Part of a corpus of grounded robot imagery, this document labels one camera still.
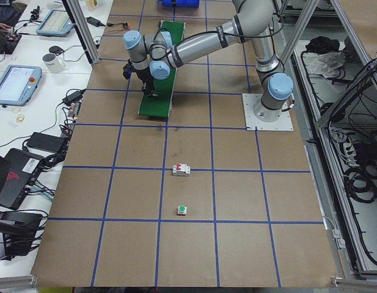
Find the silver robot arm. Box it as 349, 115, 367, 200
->
123, 1, 291, 121

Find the blue plastic bin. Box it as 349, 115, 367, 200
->
158, 0, 200, 8

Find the red white circuit breaker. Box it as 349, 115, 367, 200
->
172, 163, 191, 176

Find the green conveyor belt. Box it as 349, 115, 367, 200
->
139, 21, 186, 118

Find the green push button switch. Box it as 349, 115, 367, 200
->
177, 205, 188, 215

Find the far teach pendant tablet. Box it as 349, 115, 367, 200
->
35, 10, 74, 37

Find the white mug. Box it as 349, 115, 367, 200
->
42, 53, 65, 73

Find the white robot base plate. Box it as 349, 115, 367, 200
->
242, 93, 293, 131

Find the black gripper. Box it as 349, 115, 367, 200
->
136, 68, 158, 97

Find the near teach pendant tablet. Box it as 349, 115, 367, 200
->
0, 65, 42, 106

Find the red black wire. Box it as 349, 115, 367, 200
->
106, 21, 129, 35

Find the teach pendant tablet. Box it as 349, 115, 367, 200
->
0, 65, 42, 106
35, 10, 74, 37

